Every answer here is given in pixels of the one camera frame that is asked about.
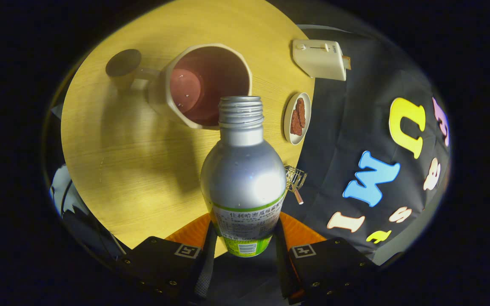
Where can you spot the wooden table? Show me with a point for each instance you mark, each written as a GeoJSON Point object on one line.
{"type": "Point", "coordinates": [134, 178]}

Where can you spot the striped straw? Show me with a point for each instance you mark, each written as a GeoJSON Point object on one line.
{"type": "Point", "coordinates": [298, 196]}

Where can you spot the cream toaster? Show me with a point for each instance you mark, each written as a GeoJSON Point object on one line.
{"type": "Point", "coordinates": [319, 61]}

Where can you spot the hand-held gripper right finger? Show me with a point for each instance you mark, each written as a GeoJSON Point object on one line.
{"type": "Point", "coordinates": [282, 267]}

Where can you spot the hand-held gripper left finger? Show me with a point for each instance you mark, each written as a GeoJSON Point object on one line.
{"type": "Point", "coordinates": [204, 276]}

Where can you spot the silver juice bottle green label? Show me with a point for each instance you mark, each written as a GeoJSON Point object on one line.
{"type": "Point", "coordinates": [243, 178]}

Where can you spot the toast bread slice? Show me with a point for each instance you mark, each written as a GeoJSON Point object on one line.
{"type": "Point", "coordinates": [347, 63]}

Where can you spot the white oval plate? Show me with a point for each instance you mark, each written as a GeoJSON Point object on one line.
{"type": "Point", "coordinates": [287, 127]}

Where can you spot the brown dried meat slice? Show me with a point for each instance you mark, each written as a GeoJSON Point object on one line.
{"type": "Point", "coordinates": [295, 125]}
{"type": "Point", "coordinates": [301, 111]}

